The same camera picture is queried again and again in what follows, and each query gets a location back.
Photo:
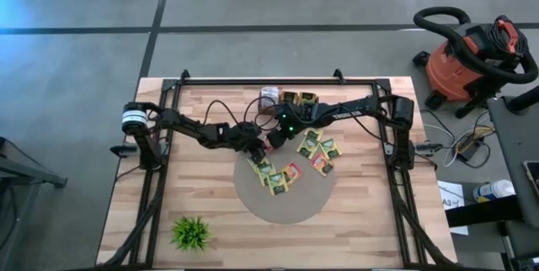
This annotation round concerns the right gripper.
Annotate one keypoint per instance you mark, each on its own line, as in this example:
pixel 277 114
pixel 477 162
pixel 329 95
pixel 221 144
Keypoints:
pixel 290 132

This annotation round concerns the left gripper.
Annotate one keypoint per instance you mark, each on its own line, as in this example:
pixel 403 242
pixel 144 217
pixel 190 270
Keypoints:
pixel 250 145

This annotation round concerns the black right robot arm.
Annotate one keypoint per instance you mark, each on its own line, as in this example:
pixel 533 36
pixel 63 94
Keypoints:
pixel 349 113

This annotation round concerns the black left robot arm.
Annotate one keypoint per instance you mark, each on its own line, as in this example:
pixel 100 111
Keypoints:
pixel 185 125

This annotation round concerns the brown wooden tea box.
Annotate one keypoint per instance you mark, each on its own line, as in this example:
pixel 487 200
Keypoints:
pixel 265 109

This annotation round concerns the round grey mat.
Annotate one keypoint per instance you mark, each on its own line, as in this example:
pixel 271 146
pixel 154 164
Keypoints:
pixel 290 203

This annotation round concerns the small green potted plant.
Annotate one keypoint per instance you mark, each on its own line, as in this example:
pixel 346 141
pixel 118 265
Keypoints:
pixel 190 233

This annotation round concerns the white paper sheet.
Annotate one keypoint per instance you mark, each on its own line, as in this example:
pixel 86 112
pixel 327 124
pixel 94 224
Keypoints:
pixel 450 191

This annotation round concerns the orange black shop vacuum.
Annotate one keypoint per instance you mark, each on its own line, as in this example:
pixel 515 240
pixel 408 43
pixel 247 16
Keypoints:
pixel 452 69

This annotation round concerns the black power adapter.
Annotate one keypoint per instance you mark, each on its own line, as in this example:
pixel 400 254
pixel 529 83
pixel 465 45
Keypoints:
pixel 469 149

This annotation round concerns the black shelf board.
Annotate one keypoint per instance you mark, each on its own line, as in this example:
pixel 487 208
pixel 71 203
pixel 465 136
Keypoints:
pixel 484 212

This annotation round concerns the blue white spray can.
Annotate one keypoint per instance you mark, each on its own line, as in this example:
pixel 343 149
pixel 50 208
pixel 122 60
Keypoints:
pixel 492 191

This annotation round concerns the grey desk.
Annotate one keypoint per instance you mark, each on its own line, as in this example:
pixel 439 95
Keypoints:
pixel 513 145

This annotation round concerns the grey chair seat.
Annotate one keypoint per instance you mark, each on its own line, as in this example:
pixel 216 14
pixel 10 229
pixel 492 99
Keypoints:
pixel 522 241

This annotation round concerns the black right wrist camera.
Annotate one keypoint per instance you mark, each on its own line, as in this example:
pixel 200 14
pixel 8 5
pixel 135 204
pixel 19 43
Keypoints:
pixel 288 117

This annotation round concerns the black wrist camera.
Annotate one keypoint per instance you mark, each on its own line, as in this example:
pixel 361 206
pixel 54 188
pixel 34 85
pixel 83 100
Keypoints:
pixel 288 117
pixel 248 129

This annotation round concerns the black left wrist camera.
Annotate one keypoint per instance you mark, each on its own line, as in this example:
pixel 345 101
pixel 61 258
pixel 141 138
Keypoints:
pixel 248 129

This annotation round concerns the black metal table frame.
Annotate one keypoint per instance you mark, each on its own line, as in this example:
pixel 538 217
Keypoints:
pixel 219 82

